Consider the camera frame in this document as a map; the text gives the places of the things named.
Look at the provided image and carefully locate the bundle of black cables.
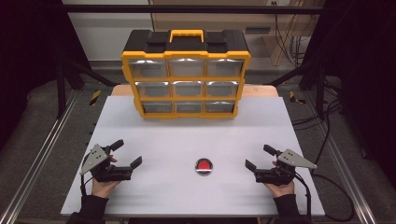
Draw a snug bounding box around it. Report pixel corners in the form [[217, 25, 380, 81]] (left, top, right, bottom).
[[291, 78, 344, 167]]

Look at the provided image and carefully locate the aluminium rail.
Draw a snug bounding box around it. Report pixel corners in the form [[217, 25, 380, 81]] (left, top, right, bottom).
[[0, 89, 79, 224], [302, 92, 378, 224]]

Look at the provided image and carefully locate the round red-lidded metal tin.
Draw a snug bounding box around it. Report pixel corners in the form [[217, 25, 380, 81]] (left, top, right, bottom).
[[194, 158, 214, 177]]

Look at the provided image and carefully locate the grid of clear drawers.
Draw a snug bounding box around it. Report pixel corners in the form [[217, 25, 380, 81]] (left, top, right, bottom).
[[135, 58, 245, 115]]

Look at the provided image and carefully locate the person's right hand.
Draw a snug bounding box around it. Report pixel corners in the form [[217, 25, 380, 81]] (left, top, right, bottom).
[[263, 160, 296, 199]]

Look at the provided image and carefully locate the yellow black organizer cabinet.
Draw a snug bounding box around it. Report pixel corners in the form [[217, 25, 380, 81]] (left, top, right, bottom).
[[120, 29, 252, 120]]

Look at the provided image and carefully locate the dark curtain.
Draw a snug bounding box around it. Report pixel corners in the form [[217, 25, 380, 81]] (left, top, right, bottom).
[[0, 0, 92, 153], [303, 0, 396, 180]]

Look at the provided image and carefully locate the long black cable loop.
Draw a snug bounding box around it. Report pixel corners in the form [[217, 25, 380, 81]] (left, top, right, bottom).
[[312, 173, 356, 223]]

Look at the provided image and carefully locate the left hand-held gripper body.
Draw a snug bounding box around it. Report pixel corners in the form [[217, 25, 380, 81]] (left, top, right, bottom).
[[79, 144, 134, 184]]

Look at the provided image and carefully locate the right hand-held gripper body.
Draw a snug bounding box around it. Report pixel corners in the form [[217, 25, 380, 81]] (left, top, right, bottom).
[[254, 147, 318, 187]]

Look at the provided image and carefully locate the clear plastic organizer drawer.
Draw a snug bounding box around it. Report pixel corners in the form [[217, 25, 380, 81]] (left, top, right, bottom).
[[128, 58, 168, 79]]

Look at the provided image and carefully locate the person's left hand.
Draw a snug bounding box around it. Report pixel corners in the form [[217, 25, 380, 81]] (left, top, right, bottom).
[[91, 155, 121, 200]]

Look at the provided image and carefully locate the bundle of hanging cables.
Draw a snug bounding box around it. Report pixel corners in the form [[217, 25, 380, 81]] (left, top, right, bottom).
[[273, 13, 314, 67]]

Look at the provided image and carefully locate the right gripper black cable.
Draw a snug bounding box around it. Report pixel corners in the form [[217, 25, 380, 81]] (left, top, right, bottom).
[[293, 172, 313, 219]]

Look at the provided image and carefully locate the yellow black hazard tape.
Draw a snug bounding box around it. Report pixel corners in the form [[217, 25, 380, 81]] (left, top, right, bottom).
[[289, 91, 308, 105], [89, 90, 103, 107]]

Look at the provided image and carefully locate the black metal stand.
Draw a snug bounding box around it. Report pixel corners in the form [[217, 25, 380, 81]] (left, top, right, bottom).
[[55, 57, 120, 119], [266, 60, 329, 120]]

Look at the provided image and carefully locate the black horizontal bar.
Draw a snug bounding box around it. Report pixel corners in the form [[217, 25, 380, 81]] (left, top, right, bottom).
[[61, 4, 325, 16]]

